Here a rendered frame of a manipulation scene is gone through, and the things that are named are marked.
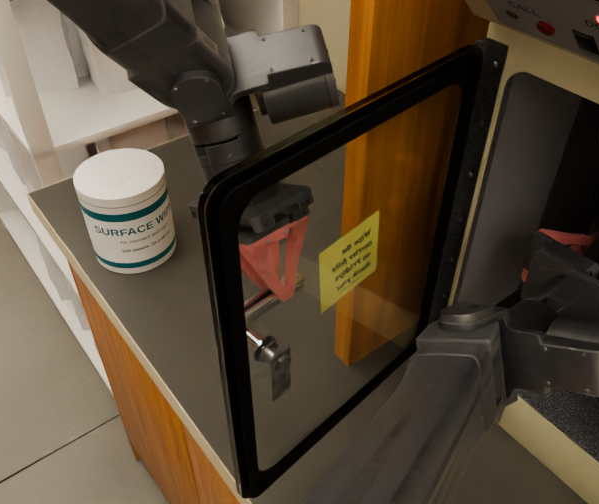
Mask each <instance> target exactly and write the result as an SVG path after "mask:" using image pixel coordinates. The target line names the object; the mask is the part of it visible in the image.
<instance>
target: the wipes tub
mask: <svg viewBox="0 0 599 504"><path fill-rule="evenodd" d="M73 183H74V186H75V190H76V193H77V196H78V200H79V204H80V207H81V210H82V213H83V217H84V220H85V223H86V226H87V230H88V233H89V236H90V239H91V243H92V246H93V249H94V252H95V255H96V257H97V260H98V261H99V263H100V264H101V265H102V266H103V267H105V268H106V269H108V270H110V271H113V272H117V273H125V274H133V273H141V272H145V271H148V270H151V269H153V268H155V267H157V266H159V265H161V264H162V263H164V262H165V261H166V260H167V259H168V258H169V257H170V256H171V255H172V254H173V252H174V250H175V247H176V235H175V229H174V223H173V217H172V211H171V205H170V199H169V193H168V187H167V181H166V176H165V171H164V165H163V163H162V161H161V160H160V158H159V157H157V156H156V155H155V154H153V153H151V152H148V151H145V150H140V149H132V148H124V149H115V150H110V151H106V152H103V153H100V154H97V155H95V156H93V157H91V158H89V159H87V160H86V161H84V162H83V163H82V164H81V165H80V166H79V167H78V168H77V169H76V171H75V173H74V176H73Z"/></svg>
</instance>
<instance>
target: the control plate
mask: <svg viewBox="0 0 599 504"><path fill-rule="evenodd" d="M486 1H487V3H488V4H489V6H490V8H491V9H492V11H493V13H494V15H495V16H496V18H497V20H498V21H499V22H500V23H502V24H505V25H507V26H510V27H512V28H515V29H517V30H520V31H523V32H525V33H528V34H530V35H533V36H535V37H538V38H540V39H543V40H545V41H548V42H550V43H553V44H555V45H558V46H560V47H563V48H565V49H568V50H570V51H573V52H575V53H578V54H580V55H583V56H586V57H588V58H591V59H593V60H596V61H598V62H599V55H596V54H593V53H591V52H588V51H585V50H583V49H581V48H579V46H578V44H577V41H576V39H575V37H574V34H573V32H572V29H574V30H576V31H579V32H582V33H585V34H587V35H590V36H593V37H594V40H595V42H596V45H597V48H598V50H599V23H598V22H597V21H596V20H595V19H594V16H595V15H596V14H598V15H599V0H486ZM507 9H508V10H511V11H513V12H515V13H516V14H517V15H518V19H514V18H512V17H510V16H509V15H508V14H507V13H506V10H507ZM538 21H544V22H546V23H548V24H550V25H551V26H552V27H553V28H554V29H555V33H554V34H553V35H552V36H547V35H545V34H543V33H541V32H540V31H539V30H538V29H537V27H536V24H537V23H538Z"/></svg>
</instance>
